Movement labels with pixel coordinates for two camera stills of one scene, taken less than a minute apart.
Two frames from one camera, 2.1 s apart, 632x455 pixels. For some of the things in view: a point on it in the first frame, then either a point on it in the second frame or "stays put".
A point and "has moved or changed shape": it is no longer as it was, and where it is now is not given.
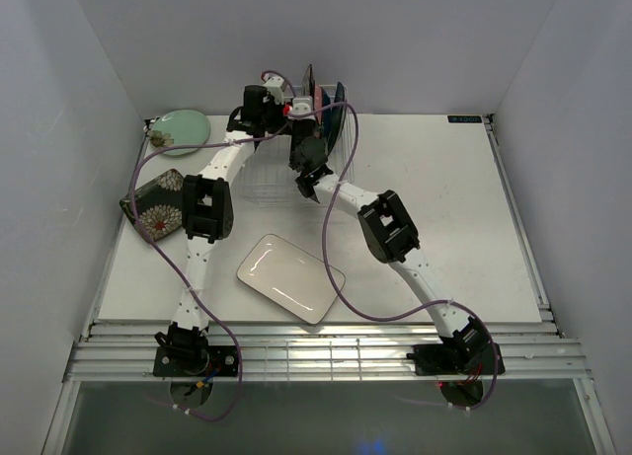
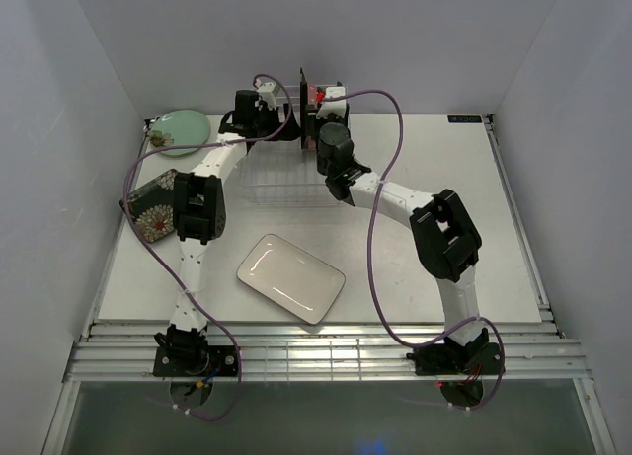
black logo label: x=464 y=118 stays put
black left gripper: x=279 y=109 stays put
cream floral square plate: x=308 y=84 has moved or changed shape
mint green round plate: x=186 y=127 stays put
